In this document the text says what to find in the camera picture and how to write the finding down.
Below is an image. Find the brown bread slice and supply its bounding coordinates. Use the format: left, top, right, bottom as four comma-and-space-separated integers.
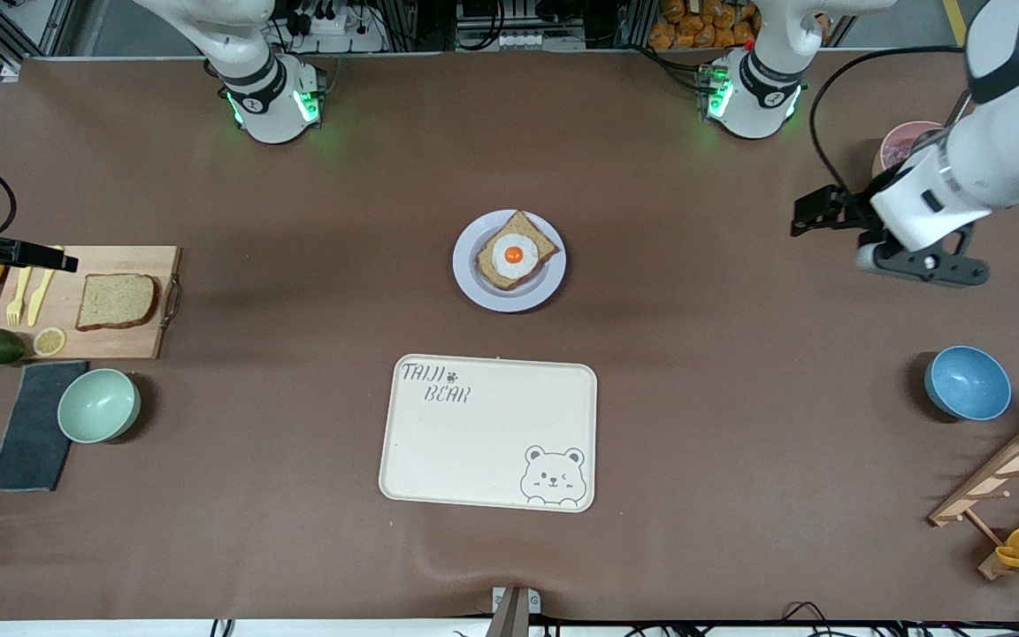
76, 272, 159, 332
475, 210, 561, 291

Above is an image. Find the fried egg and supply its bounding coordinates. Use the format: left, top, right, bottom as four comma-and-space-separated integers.
492, 234, 538, 279

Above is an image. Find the round pale lilac plate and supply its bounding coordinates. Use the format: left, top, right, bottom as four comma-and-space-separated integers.
452, 209, 567, 313

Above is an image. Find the yellow plastic knife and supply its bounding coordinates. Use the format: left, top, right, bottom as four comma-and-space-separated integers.
27, 246, 65, 326

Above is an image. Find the yellow plastic fork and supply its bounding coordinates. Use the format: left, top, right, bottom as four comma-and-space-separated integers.
5, 264, 34, 326

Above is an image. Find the pink bowl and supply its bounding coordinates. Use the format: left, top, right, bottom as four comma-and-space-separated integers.
872, 120, 946, 178

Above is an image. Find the wooden cutting board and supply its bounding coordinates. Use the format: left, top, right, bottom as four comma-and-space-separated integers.
0, 245, 182, 361

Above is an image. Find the mint green bowl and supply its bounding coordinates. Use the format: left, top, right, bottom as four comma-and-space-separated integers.
57, 368, 142, 444

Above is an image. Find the dark grey cloth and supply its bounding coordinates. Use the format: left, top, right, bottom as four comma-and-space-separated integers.
0, 360, 89, 493

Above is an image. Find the blue bowl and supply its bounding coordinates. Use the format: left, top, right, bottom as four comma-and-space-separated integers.
923, 345, 1013, 422

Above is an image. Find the pile of orange snacks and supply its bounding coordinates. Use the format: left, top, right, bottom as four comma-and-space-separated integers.
648, 0, 760, 50

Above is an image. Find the wooden peg rack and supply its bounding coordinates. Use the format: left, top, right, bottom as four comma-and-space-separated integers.
928, 407, 1019, 582

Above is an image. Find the white power strip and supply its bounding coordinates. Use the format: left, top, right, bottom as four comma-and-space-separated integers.
496, 31, 583, 52

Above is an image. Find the power strip with black plugs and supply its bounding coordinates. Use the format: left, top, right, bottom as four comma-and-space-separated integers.
284, 0, 387, 54

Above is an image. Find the cream tray with bear print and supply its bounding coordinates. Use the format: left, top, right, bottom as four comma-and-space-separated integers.
378, 354, 599, 513

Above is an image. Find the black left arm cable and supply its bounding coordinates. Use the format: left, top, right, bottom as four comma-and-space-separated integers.
808, 46, 970, 210

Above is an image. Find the aluminium frame strut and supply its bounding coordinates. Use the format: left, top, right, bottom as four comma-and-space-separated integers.
0, 0, 77, 67

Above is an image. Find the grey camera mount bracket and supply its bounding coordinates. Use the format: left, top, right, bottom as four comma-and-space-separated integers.
485, 586, 542, 637

